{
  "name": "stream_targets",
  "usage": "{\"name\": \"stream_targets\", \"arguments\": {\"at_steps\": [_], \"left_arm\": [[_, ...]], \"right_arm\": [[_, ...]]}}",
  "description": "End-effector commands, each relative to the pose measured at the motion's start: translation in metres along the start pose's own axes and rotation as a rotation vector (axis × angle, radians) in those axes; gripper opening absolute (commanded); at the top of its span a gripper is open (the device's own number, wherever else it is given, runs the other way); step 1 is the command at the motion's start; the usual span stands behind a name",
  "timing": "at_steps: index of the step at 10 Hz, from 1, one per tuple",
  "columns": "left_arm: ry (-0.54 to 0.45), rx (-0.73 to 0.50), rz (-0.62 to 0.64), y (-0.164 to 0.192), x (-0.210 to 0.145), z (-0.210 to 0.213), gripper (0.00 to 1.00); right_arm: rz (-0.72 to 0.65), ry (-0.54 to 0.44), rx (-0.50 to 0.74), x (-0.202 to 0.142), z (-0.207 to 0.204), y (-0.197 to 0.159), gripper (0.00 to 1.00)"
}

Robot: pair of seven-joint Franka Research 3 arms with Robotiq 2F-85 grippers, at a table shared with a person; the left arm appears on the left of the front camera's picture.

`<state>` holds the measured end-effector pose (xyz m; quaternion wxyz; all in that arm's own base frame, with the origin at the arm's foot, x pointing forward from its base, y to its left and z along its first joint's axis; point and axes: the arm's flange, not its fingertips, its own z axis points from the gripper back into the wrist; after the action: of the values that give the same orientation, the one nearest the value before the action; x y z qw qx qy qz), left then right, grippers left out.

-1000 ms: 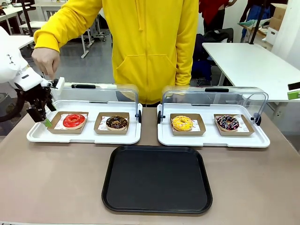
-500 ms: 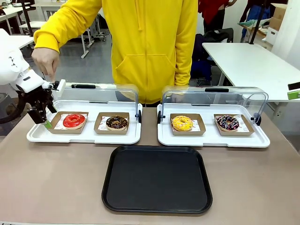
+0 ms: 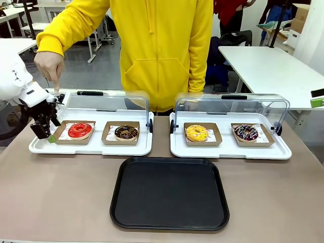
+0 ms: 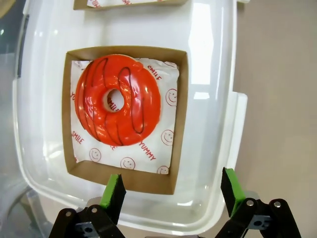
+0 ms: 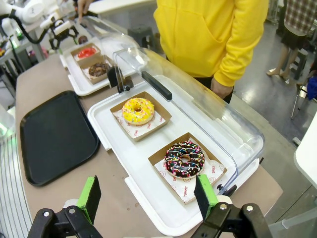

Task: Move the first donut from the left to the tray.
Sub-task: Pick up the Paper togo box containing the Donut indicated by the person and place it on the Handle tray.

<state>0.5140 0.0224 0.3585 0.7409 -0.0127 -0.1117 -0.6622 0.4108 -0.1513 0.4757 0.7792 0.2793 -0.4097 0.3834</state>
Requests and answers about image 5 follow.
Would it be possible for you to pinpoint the bystander in plaid shirt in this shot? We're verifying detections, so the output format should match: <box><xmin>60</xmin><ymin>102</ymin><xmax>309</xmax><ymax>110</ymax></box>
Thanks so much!
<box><xmin>266</xmin><ymin>0</ymin><xmax>317</xmax><ymax>80</ymax></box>

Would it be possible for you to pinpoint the black lid handle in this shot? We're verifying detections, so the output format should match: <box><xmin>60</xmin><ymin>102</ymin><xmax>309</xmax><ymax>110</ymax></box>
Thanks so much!
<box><xmin>141</xmin><ymin>70</ymin><xmax>173</xmax><ymax>101</ymax></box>

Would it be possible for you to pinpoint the person in yellow hoodie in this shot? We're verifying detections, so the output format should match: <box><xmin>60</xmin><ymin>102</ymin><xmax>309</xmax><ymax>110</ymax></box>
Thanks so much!
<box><xmin>153</xmin><ymin>0</ymin><xmax>269</xmax><ymax>104</ymax></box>

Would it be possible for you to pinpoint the small white display case base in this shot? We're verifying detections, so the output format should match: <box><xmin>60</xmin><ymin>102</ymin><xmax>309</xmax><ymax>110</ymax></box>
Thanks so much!
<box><xmin>59</xmin><ymin>37</ymin><xmax>139</xmax><ymax>97</ymax></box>

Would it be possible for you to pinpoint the large clear display case lid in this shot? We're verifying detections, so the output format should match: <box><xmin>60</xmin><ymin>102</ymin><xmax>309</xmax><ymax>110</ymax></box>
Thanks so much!
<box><xmin>112</xmin><ymin>47</ymin><xmax>265</xmax><ymax>196</ymax></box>

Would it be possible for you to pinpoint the dark grey plastic stool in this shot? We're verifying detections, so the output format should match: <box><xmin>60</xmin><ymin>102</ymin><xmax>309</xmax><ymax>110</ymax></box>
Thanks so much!
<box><xmin>127</xmin><ymin>26</ymin><xmax>156</xmax><ymax>52</ymax></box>

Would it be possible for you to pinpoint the blue chair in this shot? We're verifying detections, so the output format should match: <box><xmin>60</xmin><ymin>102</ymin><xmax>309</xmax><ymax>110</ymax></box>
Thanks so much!
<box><xmin>291</xmin><ymin>75</ymin><xmax>317</xmax><ymax>120</ymax></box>

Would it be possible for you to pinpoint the white printed paper liner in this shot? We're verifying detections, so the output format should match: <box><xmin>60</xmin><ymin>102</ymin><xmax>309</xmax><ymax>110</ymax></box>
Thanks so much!
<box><xmin>154</xmin><ymin>136</ymin><xmax>225</xmax><ymax>199</ymax></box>
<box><xmin>112</xmin><ymin>110</ymin><xmax>166</xmax><ymax>139</ymax></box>

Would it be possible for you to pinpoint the yellow sprinkled donut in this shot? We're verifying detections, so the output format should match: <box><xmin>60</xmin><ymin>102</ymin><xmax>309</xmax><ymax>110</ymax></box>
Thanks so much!
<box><xmin>122</xmin><ymin>97</ymin><xmax>156</xmax><ymax>125</ymax></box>

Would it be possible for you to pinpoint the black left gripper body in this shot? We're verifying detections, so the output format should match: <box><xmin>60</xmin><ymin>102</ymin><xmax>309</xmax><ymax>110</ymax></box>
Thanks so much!
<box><xmin>49</xmin><ymin>23</ymin><xmax>77</xmax><ymax>44</ymax></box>

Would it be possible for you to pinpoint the black plastic serving tray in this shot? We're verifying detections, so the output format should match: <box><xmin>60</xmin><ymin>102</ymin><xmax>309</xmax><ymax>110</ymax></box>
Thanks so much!
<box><xmin>19</xmin><ymin>90</ymin><xmax>101</xmax><ymax>187</ymax></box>

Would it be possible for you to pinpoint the grey step stool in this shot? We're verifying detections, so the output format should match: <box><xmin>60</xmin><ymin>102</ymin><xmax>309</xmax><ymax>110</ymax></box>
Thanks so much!
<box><xmin>289</xmin><ymin>48</ymin><xmax>309</xmax><ymax>80</ymax></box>

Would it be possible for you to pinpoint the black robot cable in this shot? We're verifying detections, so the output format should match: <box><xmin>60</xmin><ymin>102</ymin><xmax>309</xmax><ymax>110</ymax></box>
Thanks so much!
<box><xmin>9</xmin><ymin>14</ymin><xmax>52</xmax><ymax>45</ymax></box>

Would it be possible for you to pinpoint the person's left hand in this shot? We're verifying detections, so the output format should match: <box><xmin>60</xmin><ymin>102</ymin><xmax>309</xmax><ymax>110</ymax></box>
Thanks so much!
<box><xmin>210</xmin><ymin>78</ymin><xmax>234</xmax><ymax>100</ymax></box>

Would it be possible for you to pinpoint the red glazed donut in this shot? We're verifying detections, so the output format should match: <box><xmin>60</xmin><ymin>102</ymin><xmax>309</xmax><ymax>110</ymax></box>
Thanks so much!
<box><xmin>78</xmin><ymin>47</ymin><xmax>97</xmax><ymax>59</ymax></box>

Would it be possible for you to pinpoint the chocolate donut with rainbow sprinkles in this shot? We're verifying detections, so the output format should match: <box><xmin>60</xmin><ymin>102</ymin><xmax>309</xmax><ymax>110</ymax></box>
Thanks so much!
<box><xmin>163</xmin><ymin>141</ymin><xmax>206</xmax><ymax>179</ymax></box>

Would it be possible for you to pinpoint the black lid hinge knob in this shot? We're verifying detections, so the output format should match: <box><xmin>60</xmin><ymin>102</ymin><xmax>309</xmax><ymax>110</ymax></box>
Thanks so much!
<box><xmin>116</xmin><ymin>76</ymin><xmax>135</xmax><ymax>94</ymax></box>
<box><xmin>216</xmin><ymin>183</ymin><xmax>238</xmax><ymax>197</ymax></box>

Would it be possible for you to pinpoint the chocolate donut with nut crumbs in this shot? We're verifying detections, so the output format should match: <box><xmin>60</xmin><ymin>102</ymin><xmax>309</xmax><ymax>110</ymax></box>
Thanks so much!
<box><xmin>88</xmin><ymin>62</ymin><xmax>111</xmax><ymax>77</ymax></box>

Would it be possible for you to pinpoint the small clear display case lid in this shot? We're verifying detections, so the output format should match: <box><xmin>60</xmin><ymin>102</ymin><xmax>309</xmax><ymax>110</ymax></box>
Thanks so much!
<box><xmin>79</xmin><ymin>15</ymin><xmax>149</xmax><ymax>75</ymax></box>

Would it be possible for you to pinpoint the large white display case base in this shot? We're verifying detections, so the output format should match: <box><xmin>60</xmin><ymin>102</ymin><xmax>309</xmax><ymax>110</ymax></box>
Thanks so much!
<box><xmin>87</xmin><ymin>74</ymin><xmax>261</xmax><ymax>237</ymax></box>

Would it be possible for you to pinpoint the person's right hand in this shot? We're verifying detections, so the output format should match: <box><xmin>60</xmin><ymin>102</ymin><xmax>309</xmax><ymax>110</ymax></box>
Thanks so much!
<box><xmin>77</xmin><ymin>0</ymin><xmax>94</xmax><ymax>22</ymax></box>

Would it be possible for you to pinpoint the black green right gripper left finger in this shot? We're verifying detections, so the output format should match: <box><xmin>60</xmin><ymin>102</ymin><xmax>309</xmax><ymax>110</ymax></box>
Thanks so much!
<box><xmin>27</xmin><ymin>175</ymin><xmax>104</xmax><ymax>238</ymax></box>

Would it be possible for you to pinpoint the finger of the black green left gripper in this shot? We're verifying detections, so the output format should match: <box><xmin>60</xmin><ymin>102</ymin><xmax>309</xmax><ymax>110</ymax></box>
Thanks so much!
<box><xmin>49</xmin><ymin>37</ymin><xmax>63</xmax><ymax>55</ymax></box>
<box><xmin>69</xmin><ymin>24</ymin><xmax>80</xmax><ymax>46</ymax></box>

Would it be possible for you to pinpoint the white side table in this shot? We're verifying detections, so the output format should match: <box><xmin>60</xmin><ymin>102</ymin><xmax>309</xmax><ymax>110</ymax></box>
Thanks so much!
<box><xmin>293</xmin><ymin>118</ymin><xmax>317</xmax><ymax>184</ymax></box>

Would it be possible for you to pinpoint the brown cardboard donut tray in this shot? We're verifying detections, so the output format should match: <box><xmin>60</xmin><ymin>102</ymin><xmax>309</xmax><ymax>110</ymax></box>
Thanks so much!
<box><xmin>79</xmin><ymin>55</ymin><xmax>115</xmax><ymax>85</ymax></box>
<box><xmin>70</xmin><ymin>42</ymin><xmax>101</xmax><ymax>62</ymax></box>
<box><xmin>109</xmin><ymin>91</ymin><xmax>172</xmax><ymax>142</ymax></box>
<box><xmin>148</xmin><ymin>132</ymin><xmax>228</xmax><ymax>206</ymax></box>

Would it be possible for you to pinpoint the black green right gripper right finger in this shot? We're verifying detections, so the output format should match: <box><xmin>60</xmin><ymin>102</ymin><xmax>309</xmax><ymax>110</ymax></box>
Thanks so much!
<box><xmin>190</xmin><ymin>174</ymin><xmax>273</xmax><ymax>238</ymax></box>

